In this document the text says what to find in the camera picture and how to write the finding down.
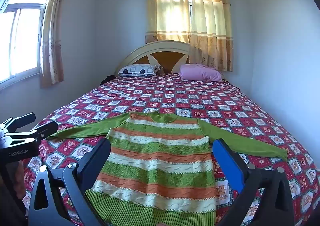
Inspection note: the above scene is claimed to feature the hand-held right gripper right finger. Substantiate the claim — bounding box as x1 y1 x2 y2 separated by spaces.
212 138 294 226

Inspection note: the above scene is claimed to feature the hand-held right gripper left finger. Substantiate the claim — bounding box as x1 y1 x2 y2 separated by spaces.
29 138 112 226

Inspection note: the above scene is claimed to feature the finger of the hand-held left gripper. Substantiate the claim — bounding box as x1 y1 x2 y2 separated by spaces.
0 113 36 133
30 121 59 142

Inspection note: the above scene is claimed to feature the green orange striped knit sweater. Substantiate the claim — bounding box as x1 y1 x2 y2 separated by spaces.
47 111 288 226

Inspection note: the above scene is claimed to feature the dark object beside bed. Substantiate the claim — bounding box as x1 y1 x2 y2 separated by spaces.
100 74 116 86

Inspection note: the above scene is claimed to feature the red patchwork bed quilt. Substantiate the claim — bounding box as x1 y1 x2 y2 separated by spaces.
22 72 320 226

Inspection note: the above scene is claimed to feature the sliding glass window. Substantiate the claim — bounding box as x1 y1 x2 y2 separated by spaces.
0 0 54 87

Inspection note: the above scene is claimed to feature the yellow side window curtain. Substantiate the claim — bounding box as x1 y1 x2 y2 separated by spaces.
40 0 72 89

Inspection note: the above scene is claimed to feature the pink pillow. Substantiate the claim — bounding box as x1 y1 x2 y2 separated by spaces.
179 64 223 82

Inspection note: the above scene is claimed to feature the white patterned pillow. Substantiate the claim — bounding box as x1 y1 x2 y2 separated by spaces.
117 64 164 77

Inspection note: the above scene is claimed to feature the cream wooden headboard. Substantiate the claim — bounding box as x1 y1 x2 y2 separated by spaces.
114 40 195 76

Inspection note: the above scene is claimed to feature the long yellow curtain panel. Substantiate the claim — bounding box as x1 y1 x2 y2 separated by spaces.
189 0 234 72

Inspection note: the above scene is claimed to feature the short yellow curtain panel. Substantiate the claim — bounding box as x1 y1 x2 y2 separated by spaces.
145 0 192 44

